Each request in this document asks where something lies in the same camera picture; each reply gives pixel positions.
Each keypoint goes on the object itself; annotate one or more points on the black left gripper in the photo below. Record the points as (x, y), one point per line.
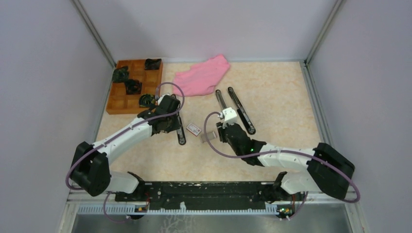
(174, 127)

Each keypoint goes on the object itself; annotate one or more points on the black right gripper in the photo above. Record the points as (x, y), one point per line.
(222, 132)

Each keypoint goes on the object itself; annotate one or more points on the red white staple box sleeve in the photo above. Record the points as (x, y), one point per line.
(193, 129)

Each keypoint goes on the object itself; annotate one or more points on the beige and black stapler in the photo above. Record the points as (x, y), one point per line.
(220, 99)

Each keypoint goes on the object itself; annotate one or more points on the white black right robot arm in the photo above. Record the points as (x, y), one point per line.
(322, 169)

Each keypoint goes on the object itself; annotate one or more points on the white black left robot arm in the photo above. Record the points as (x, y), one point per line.
(90, 168)

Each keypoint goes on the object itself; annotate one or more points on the pink cloth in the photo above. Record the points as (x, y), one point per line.
(202, 78)

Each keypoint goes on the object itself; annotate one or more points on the dark rolled sock back right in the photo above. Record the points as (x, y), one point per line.
(152, 64)

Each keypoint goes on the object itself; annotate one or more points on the orange wooden compartment tray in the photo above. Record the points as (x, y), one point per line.
(121, 103)

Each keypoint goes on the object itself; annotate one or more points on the dark rolled sock back left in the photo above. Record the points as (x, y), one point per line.
(120, 75)

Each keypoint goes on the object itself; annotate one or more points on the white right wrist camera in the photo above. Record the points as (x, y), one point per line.
(228, 116)

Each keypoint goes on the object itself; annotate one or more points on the aluminium frame rail right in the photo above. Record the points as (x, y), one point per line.
(318, 111)

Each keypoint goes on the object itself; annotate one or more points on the aluminium frame rail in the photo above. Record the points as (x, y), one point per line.
(193, 186)
(318, 111)

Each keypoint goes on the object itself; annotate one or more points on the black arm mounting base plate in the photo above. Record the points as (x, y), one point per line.
(206, 196)

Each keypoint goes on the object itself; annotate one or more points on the aluminium frame corner post left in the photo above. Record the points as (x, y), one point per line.
(81, 10)

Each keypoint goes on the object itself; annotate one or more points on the aluminium frame corner post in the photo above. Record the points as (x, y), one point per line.
(324, 30)
(81, 10)

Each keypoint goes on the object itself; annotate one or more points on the white slotted cable duct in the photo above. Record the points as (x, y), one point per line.
(132, 209)

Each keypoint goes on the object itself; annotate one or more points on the aluminium front frame rail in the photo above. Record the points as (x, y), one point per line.
(193, 186)

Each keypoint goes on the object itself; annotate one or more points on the aluminium frame corner post right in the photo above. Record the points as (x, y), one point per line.
(324, 30)

